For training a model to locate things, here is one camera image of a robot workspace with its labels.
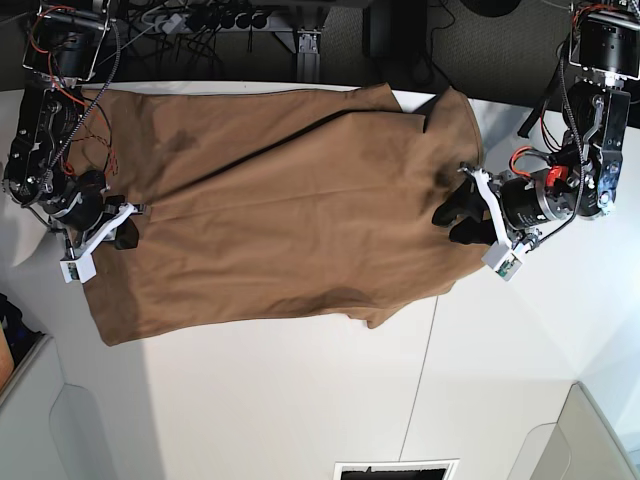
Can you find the white power strip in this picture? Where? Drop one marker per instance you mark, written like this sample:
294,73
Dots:
164,23

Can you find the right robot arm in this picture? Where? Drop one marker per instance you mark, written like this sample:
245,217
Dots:
63,43

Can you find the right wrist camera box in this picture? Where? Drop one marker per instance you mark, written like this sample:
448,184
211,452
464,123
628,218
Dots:
80,270

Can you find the black power adapter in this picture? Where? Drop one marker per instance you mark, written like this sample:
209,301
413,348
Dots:
377,30

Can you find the aluminium table frame post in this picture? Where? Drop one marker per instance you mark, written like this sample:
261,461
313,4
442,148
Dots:
308,56

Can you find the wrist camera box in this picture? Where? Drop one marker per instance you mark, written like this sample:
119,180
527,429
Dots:
503,260
80,270

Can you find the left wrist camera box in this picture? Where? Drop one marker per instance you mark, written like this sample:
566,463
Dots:
503,260

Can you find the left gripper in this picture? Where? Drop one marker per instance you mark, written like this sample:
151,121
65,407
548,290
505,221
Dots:
508,208

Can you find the brown t-shirt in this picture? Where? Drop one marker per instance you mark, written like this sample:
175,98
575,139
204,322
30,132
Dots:
281,205

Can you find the white framed floor vent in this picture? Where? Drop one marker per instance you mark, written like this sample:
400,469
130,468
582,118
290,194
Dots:
426,469

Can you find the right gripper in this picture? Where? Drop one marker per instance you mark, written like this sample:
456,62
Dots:
86,218

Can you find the right grey chair back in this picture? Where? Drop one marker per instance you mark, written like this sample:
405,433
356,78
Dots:
580,444

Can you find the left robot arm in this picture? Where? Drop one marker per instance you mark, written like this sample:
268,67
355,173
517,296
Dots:
583,115

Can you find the grey chair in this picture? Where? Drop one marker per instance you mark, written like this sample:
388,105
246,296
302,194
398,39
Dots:
580,444
51,429

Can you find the left grey chair back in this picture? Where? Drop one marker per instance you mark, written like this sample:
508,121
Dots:
51,429

